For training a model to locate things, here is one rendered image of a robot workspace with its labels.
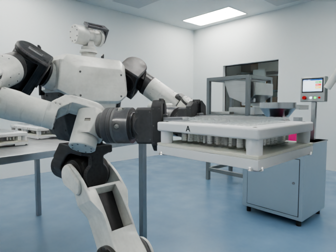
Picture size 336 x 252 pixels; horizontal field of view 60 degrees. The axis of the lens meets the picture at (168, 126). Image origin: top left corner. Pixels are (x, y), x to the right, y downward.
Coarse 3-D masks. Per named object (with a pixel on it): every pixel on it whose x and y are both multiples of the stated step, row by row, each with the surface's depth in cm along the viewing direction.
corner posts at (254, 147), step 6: (162, 132) 64; (168, 132) 63; (306, 132) 63; (162, 138) 64; (168, 138) 63; (300, 138) 63; (306, 138) 63; (246, 144) 49; (252, 144) 48; (258, 144) 48; (246, 150) 49; (252, 150) 48; (258, 150) 48
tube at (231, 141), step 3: (231, 120) 55; (234, 120) 55; (231, 123) 55; (234, 123) 55; (228, 138) 56; (231, 138) 55; (234, 138) 55; (228, 141) 56; (231, 141) 55; (234, 141) 55; (228, 144) 56; (231, 144) 55; (234, 144) 55; (228, 147) 56; (231, 147) 55; (234, 147) 55
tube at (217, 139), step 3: (216, 120) 57; (219, 120) 57; (216, 123) 57; (219, 123) 58; (216, 138) 58; (219, 138) 58; (216, 141) 58; (219, 141) 58; (216, 144) 58; (219, 144) 58
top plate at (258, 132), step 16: (160, 128) 64; (176, 128) 60; (192, 128) 57; (208, 128) 54; (224, 128) 52; (240, 128) 49; (256, 128) 47; (272, 128) 50; (288, 128) 55; (304, 128) 60
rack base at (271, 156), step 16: (160, 144) 64; (176, 144) 61; (192, 144) 61; (288, 144) 61; (304, 144) 61; (208, 160) 55; (224, 160) 52; (240, 160) 50; (256, 160) 48; (272, 160) 51; (288, 160) 56
